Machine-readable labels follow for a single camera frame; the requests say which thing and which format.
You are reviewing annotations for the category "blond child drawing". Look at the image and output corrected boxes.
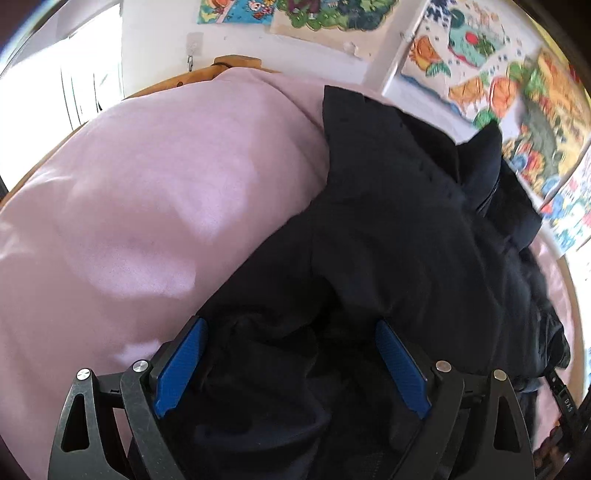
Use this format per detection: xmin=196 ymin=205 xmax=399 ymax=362
xmin=270 ymin=0 xmax=400 ymax=37

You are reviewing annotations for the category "white wall pipe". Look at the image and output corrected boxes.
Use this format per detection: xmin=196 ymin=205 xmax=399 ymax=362
xmin=379 ymin=0 xmax=428 ymax=90

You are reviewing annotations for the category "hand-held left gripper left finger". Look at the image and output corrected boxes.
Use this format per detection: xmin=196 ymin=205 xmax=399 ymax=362
xmin=48 ymin=316 xmax=208 ymax=480

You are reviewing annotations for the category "swimming girl drawing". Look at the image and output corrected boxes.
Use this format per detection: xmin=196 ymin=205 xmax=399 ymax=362
xmin=198 ymin=0 xmax=274 ymax=25

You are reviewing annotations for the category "pink bed blanket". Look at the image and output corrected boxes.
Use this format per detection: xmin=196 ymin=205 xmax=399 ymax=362
xmin=0 ymin=67 xmax=583 ymax=480

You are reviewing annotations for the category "orange landscape drawing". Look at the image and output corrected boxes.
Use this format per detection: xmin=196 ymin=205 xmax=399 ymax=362
xmin=502 ymin=46 xmax=591 ymax=204

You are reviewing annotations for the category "bright window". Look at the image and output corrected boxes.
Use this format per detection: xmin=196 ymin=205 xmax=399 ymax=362
xmin=0 ymin=0 xmax=126 ymax=185

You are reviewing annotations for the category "city and waves drawing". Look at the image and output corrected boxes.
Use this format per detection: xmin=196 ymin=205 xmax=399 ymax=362
xmin=539 ymin=150 xmax=591 ymax=256

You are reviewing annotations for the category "white wall socket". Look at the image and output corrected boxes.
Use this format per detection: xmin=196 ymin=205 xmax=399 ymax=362
xmin=186 ymin=32 xmax=205 ymax=71

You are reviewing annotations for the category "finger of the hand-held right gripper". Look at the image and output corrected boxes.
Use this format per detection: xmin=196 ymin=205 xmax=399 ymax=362
xmin=547 ymin=369 xmax=585 ymax=446

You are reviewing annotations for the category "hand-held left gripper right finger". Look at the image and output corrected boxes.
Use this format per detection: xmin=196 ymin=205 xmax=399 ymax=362
xmin=374 ymin=318 xmax=536 ymax=480

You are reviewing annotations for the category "black padded jacket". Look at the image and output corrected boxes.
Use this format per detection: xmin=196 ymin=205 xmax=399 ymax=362
xmin=175 ymin=85 xmax=571 ymax=480

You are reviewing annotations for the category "fish bowl and oranges drawing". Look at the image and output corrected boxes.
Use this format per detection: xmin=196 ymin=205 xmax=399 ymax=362
xmin=401 ymin=0 xmax=542 ymax=130

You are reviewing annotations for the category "wooden bed frame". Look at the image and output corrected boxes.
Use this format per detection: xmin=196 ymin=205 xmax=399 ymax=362
xmin=0 ymin=55 xmax=287 ymax=208

